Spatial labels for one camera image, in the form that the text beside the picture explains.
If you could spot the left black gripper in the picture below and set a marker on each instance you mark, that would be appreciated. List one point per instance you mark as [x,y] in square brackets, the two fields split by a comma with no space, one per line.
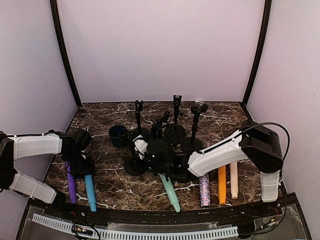
[89,169]

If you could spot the teal blue microphone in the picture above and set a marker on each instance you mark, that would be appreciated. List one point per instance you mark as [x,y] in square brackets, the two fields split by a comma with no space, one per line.
[91,196]

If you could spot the purple microphone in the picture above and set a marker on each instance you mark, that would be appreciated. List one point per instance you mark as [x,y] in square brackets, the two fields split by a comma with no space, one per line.
[71,184]

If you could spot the black round-base stand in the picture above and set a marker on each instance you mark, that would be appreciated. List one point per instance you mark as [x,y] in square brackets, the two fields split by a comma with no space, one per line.
[191,144]
[139,130]
[133,165]
[157,126]
[177,101]

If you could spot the mint green microphone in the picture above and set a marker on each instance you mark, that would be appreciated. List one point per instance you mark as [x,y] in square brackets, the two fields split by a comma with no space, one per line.
[171,193]

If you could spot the black tripod shock-mount stand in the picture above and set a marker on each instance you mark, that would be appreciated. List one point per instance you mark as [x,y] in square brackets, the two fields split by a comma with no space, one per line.
[174,134]

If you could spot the silver glitter microphone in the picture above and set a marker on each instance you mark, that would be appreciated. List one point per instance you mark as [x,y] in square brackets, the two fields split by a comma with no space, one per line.
[204,187]

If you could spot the orange microphone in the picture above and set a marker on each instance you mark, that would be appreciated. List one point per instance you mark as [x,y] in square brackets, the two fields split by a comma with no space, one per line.
[222,185]

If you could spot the pale pink microphone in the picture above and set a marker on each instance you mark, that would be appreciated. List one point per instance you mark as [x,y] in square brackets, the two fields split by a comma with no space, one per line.
[234,186]

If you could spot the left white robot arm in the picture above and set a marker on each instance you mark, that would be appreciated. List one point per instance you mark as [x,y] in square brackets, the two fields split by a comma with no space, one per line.
[15,147]

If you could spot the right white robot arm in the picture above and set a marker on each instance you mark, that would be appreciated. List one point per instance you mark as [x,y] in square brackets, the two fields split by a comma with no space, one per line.
[254,141]

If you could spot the dark blue mug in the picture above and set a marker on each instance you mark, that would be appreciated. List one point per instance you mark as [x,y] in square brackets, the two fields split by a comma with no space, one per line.
[118,135]

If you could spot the black front rail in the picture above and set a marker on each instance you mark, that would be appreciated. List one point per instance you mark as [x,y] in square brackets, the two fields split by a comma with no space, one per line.
[244,214]

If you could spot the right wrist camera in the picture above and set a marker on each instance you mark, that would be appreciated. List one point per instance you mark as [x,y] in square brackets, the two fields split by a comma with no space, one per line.
[140,146]

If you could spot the white slotted cable duct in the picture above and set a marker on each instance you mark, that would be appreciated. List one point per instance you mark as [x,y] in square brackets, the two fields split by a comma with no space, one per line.
[120,231]

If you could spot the left black corner post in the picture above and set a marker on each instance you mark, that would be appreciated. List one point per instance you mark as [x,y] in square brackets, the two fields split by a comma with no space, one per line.
[63,51]

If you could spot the black corner post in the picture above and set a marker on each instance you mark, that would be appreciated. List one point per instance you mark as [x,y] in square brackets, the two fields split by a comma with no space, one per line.
[63,51]
[258,52]

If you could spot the right black corner post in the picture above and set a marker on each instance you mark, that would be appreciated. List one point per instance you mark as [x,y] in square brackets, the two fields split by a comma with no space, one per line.
[258,52]

